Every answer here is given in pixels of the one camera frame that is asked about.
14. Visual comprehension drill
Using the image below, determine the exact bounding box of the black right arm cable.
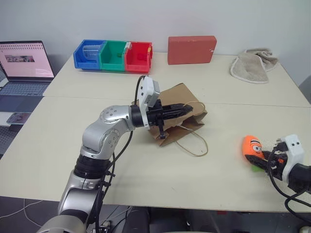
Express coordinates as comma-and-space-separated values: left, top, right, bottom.
268, 148, 311, 217

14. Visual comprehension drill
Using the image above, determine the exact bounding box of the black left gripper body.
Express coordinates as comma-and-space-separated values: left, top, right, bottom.
146, 99, 171, 141

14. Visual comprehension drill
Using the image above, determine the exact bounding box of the white floor cable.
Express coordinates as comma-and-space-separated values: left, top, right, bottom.
0, 197, 43, 228

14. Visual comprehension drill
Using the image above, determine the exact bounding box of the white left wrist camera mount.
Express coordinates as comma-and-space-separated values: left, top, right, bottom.
136, 76, 161, 129

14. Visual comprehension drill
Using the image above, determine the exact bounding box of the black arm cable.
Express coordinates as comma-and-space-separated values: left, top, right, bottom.
93, 75, 149, 233
268, 148, 311, 217

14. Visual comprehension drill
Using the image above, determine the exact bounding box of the brown paper bag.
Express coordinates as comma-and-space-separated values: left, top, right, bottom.
147, 83, 209, 158

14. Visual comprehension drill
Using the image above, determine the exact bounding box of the smartphone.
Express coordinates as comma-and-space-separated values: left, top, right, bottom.
6, 112, 33, 125

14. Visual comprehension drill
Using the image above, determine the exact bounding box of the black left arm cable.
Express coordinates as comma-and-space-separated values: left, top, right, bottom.
93, 75, 149, 233

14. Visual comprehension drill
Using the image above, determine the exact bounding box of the beige towel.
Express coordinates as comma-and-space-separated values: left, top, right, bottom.
229, 48, 279, 85

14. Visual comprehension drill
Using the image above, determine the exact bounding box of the clear plastic cup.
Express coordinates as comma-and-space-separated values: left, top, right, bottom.
82, 44, 104, 62

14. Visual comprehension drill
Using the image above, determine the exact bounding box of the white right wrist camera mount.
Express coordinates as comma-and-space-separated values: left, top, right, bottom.
282, 134, 305, 182

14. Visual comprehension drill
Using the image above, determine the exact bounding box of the orange carrot plush toy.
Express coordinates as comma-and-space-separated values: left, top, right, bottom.
242, 134, 265, 172

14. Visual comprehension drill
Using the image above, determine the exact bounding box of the dark rounded shape under table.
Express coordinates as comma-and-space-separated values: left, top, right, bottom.
121, 206, 152, 233

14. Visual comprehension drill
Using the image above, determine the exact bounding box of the blue plastic storage bin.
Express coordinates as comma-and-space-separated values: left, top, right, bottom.
73, 39, 107, 71

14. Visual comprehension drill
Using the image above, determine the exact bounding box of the red rectangular box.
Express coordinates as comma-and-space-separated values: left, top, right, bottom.
167, 35, 217, 66

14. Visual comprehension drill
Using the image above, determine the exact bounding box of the black perforated panel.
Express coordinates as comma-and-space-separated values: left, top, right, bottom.
0, 125, 23, 156

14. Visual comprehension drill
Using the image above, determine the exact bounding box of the open laptop with pink screen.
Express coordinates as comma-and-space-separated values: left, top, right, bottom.
0, 40, 55, 114

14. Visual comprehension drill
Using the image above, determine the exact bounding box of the green plastic storage bin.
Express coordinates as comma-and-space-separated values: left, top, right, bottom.
99, 40, 129, 72

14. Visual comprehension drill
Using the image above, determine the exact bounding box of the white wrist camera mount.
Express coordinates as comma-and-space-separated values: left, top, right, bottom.
136, 76, 161, 129
282, 134, 305, 182

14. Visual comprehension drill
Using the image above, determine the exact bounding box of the red plastic storage bin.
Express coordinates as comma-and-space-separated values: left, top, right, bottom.
124, 41, 154, 74

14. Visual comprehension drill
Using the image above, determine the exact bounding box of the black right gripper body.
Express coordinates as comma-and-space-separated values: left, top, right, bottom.
265, 138, 289, 181

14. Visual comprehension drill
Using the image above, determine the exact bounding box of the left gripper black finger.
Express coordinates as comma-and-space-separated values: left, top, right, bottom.
162, 103, 189, 111
170, 106, 194, 120

